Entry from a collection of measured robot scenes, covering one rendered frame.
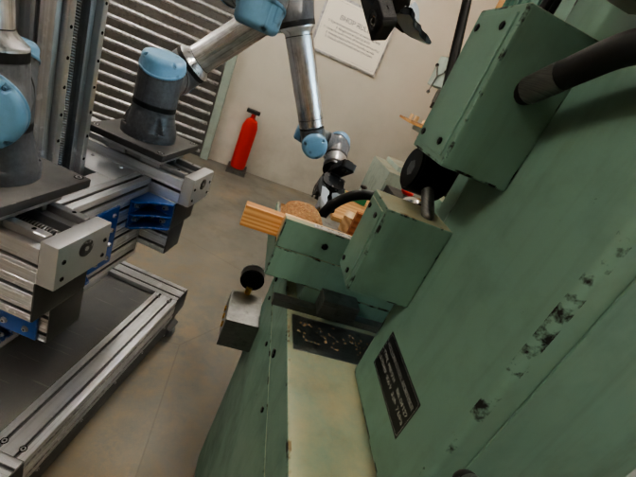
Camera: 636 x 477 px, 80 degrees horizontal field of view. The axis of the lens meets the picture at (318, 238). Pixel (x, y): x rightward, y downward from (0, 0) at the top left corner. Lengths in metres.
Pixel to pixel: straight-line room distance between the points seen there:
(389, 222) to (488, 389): 0.20
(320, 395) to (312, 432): 0.06
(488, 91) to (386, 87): 3.41
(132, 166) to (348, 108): 2.77
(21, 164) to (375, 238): 0.61
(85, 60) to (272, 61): 2.71
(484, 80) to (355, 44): 3.32
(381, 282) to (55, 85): 0.79
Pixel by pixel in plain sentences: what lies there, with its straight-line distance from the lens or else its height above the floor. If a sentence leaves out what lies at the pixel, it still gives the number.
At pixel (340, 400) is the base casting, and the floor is 0.80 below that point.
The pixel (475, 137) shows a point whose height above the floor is 1.19.
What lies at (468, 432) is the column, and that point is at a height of 0.96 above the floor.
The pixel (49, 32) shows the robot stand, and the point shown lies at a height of 1.04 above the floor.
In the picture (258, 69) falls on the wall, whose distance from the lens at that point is 3.66.
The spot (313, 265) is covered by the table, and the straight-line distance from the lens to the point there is 0.67.
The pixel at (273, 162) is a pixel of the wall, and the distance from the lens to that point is 3.80.
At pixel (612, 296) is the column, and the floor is 1.13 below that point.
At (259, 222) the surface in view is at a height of 0.92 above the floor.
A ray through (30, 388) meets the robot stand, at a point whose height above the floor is 0.21.
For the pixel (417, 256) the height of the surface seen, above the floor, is 1.04.
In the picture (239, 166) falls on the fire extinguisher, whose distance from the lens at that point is 3.66.
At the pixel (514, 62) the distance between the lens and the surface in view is 0.41.
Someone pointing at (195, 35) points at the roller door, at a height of 0.98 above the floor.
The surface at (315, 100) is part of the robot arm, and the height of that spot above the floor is 1.09.
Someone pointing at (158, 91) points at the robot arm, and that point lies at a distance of 1.16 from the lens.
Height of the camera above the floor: 1.19
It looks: 23 degrees down
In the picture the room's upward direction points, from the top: 24 degrees clockwise
